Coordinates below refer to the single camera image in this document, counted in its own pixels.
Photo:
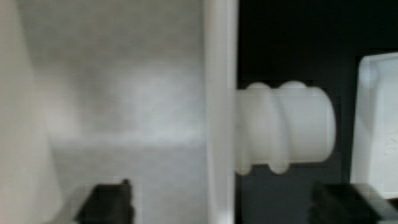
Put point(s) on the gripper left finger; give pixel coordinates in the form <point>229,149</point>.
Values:
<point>106,208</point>

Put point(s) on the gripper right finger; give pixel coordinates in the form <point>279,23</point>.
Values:
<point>348,204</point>

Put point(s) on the white door panel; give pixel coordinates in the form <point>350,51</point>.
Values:
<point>374,130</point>

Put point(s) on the white cabinet body box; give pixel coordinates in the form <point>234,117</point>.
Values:
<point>108,108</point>

